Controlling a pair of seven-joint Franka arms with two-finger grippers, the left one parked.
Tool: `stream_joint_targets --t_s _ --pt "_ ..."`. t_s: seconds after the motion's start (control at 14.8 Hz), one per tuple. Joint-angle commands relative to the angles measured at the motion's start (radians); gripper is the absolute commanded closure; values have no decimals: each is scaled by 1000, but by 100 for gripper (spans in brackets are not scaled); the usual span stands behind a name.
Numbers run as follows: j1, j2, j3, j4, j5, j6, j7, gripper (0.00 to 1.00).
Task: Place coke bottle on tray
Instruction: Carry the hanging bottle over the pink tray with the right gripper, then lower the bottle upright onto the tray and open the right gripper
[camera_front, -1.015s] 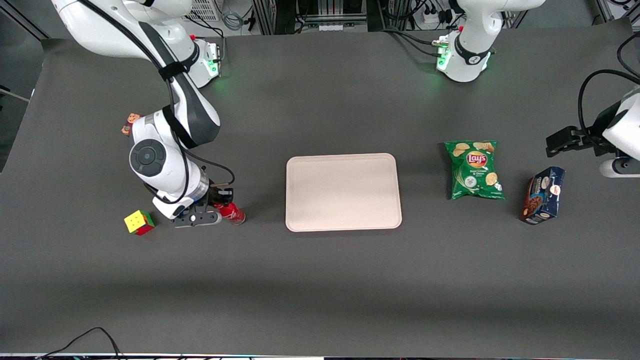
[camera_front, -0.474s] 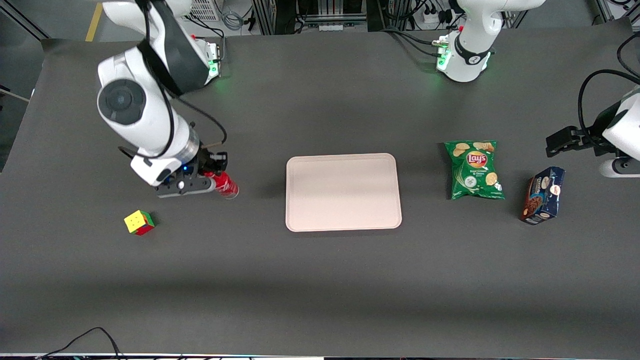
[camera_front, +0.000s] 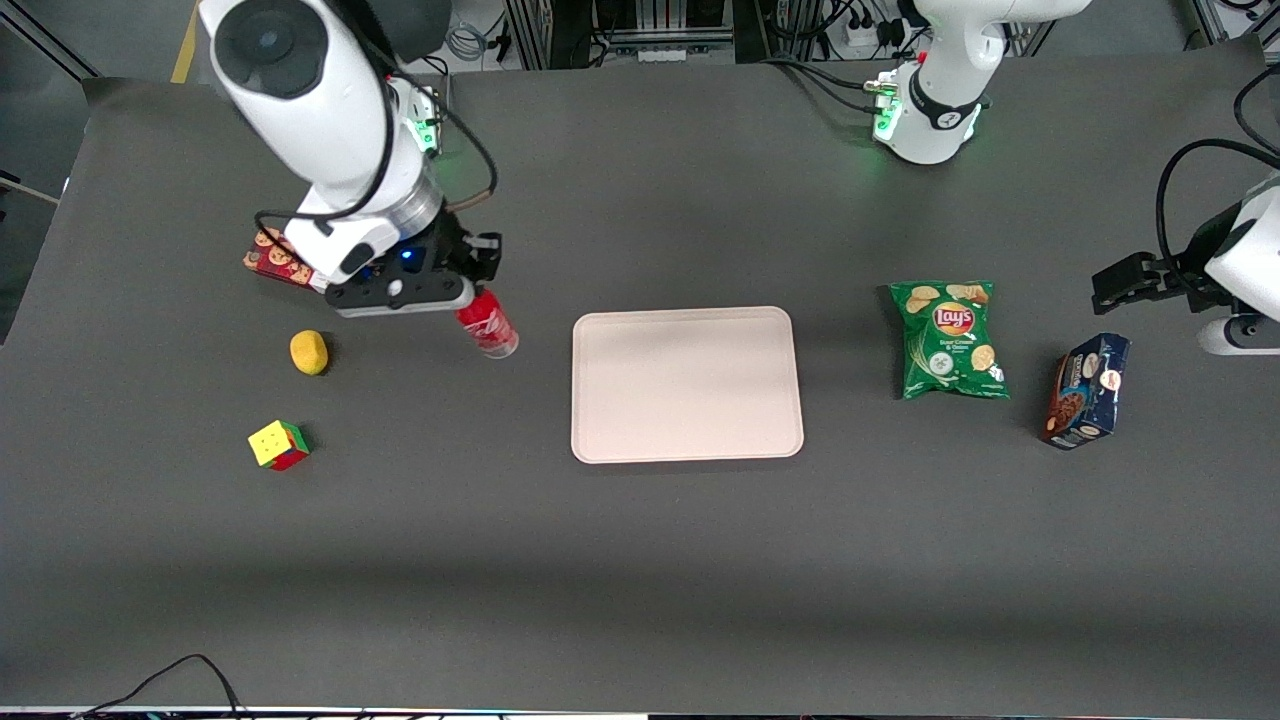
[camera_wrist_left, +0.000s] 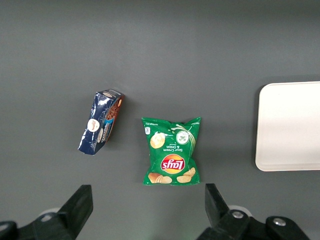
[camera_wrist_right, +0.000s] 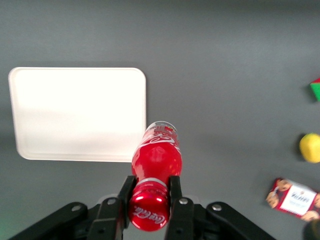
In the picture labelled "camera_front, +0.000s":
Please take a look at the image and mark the colourful puzzle cube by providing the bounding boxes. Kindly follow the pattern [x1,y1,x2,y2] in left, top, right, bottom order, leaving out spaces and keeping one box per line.
[248,419,311,472]

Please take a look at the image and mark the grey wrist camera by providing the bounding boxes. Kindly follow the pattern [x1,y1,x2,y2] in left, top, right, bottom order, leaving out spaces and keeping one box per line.
[324,276,475,320]
[1198,314,1280,357]

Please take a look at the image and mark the green Lay's chips bag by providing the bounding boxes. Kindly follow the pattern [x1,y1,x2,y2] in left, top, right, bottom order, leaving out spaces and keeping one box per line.
[889,280,1011,401]

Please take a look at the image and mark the black metal rack frame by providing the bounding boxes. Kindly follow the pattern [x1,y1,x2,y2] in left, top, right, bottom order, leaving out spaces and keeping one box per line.
[503,0,766,71]

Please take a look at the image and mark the red cookie box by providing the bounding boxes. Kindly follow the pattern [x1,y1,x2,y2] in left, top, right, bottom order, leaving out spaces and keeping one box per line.
[242,227,331,293]

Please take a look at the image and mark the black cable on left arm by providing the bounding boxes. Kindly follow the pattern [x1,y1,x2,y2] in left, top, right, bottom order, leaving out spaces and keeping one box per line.
[1156,138,1280,283]

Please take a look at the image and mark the white power strip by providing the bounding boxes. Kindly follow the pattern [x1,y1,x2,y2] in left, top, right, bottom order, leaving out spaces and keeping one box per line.
[838,18,903,53]

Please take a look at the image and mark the black cables at left arm base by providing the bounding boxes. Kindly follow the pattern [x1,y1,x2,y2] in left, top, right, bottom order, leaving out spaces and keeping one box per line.
[762,54,901,117]

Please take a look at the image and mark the yellow lemon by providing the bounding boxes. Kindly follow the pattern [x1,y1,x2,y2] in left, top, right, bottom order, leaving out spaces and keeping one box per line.
[290,329,330,377]

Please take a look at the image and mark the black cable at table edge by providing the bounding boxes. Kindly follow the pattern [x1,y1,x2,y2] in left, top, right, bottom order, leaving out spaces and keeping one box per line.
[70,654,249,720]

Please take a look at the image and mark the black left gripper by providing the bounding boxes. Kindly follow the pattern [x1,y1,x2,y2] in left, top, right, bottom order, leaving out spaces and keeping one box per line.
[1091,250,1226,317]

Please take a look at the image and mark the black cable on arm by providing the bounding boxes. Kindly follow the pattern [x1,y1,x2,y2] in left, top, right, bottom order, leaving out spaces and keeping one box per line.
[1156,138,1280,283]
[254,60,499,241]

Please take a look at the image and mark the blue chocolate cookie box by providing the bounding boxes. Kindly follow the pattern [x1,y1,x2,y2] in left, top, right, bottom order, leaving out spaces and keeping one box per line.
[1040,332,1132,451]

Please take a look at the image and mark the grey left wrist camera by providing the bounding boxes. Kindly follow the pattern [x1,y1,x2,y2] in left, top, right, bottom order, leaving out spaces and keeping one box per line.
[1198,314,1280,357]

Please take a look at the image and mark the red coke bottle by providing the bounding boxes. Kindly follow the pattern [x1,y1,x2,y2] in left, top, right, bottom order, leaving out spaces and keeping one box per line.
[455,287,520,360]

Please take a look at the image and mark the black looped cable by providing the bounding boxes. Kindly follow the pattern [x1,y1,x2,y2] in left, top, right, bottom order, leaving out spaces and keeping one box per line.
[1233,64,1280,157]

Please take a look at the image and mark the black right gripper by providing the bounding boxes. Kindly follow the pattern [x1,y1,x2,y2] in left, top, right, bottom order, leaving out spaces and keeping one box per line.
[372,213,503,291]

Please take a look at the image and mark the beige plastic tray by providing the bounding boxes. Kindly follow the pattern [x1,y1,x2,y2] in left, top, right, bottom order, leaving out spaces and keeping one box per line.
[570,306,805,465]

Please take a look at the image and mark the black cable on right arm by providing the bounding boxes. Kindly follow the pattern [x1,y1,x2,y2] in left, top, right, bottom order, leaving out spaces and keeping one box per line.
[254,60,499,241]

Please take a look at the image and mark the grey coiled cable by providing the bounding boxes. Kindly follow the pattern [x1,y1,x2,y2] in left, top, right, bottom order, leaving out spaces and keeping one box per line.
[446,18,493,63]

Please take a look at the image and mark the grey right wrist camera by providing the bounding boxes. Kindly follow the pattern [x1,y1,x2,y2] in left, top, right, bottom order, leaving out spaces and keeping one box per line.
[324,276,475,320]

